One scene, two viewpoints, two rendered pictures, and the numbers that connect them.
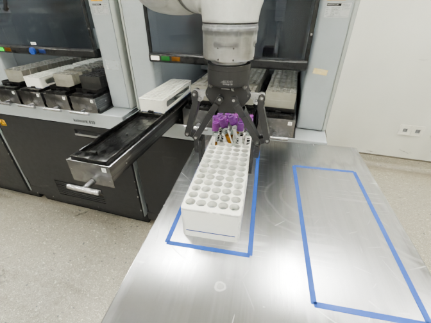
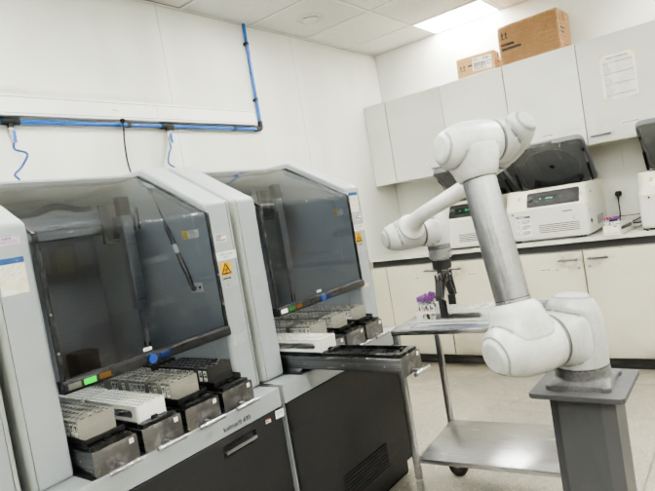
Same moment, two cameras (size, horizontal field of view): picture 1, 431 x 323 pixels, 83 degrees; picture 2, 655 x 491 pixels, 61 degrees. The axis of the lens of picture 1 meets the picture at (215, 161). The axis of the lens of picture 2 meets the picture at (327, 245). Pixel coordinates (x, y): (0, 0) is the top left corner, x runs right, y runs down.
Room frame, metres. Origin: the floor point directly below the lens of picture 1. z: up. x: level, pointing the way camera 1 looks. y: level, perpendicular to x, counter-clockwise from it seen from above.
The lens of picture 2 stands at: (0.04, 2.18, 1.32)
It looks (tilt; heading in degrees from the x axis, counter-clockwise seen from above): 3 degrees down; 292
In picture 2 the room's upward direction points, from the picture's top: 10 degrees counter-clockwise
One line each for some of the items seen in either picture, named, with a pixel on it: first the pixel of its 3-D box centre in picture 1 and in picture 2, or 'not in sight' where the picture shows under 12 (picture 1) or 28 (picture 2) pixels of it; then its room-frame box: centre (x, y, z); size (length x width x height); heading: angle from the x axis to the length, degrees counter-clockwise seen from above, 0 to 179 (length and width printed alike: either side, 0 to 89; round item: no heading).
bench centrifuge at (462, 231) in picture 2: not in sight; (477, 203); (0.53, -2.37, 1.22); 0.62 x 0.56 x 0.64; 72
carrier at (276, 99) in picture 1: (279, 99); (357, 313); (0.92, -0.25, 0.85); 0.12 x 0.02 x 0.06; 73
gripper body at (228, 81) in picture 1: (228, 87); (443, 270); (0.45, -0.02, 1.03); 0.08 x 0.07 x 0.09; 79
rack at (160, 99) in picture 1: (168, 95); (299, 344); (1.02, 0.20, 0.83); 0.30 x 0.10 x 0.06; 164
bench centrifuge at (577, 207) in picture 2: not in sight; (553, 188); (-0.03, -2.21, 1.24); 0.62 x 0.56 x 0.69; 74
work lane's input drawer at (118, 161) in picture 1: (149, 124); (337, 358); (0.85, 0.25, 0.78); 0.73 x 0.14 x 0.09; 164
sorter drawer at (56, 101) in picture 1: (101, 82); (144, 402); (1.43, 0.66, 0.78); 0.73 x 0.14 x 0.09; 164
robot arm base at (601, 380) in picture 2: not in sight; (584, 370); (0.00, 0.37, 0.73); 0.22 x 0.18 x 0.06; 74
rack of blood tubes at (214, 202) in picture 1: (224, 174); (455, 314); (0.43, -0.02, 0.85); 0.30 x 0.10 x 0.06; 169
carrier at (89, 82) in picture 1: (92, 82); (217, 371); (1.16, 0.58, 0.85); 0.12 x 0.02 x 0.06; 74
